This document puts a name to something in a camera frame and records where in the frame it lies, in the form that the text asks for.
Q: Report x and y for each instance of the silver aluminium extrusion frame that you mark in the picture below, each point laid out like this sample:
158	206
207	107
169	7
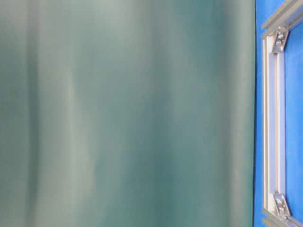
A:
277	28

